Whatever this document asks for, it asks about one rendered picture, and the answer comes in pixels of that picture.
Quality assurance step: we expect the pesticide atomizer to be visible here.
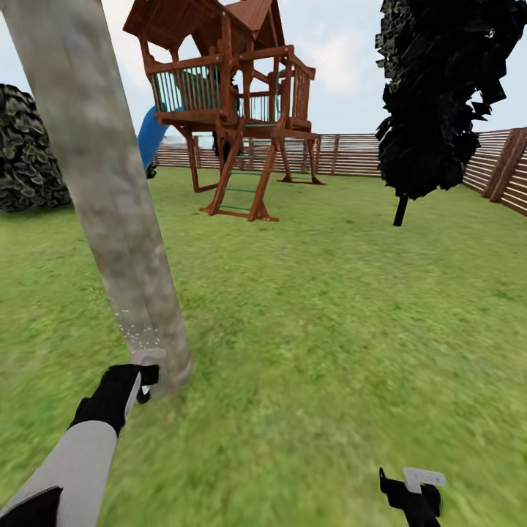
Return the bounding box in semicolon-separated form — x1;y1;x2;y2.
135;385;151;404

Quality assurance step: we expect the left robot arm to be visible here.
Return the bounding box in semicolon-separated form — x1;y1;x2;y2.
0;348;167;527

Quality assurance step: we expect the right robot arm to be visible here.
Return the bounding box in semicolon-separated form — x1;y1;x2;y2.
380;468;446;527

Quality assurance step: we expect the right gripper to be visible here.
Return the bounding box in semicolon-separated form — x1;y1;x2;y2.
380;474;440;517

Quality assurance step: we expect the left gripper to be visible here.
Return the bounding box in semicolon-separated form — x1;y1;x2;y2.
138;365;160;386

